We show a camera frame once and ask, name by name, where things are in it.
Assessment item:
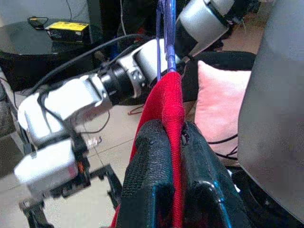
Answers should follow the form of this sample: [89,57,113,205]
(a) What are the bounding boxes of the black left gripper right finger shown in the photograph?
[180,121,254,228]

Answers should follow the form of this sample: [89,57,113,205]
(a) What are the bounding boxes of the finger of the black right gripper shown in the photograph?
[20,198,56,228]

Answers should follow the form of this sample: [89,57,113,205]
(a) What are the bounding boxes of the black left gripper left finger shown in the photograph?
[117,119,176,228]

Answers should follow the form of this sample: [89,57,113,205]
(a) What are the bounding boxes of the red t-shirt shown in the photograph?
[110,72,186,228]

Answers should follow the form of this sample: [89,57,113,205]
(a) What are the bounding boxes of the purple plastic hanger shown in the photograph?
[155,0,178,81]

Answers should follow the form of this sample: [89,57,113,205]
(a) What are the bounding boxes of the pink pillow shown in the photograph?
[194,60,253,155]

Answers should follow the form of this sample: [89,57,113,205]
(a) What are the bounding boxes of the grey robot torso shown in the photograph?
[237,0,304,218]

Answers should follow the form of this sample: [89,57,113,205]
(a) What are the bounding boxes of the black padded chair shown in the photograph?
[184,50,258,103]

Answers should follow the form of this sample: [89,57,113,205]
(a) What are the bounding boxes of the yellow and black box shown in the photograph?
[44,21,90,44]

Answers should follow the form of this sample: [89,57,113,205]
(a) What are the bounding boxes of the black power adapter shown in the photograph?
[27,16,50,29]

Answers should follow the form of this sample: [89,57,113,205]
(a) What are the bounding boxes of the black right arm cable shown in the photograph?
[30,34,147,95]

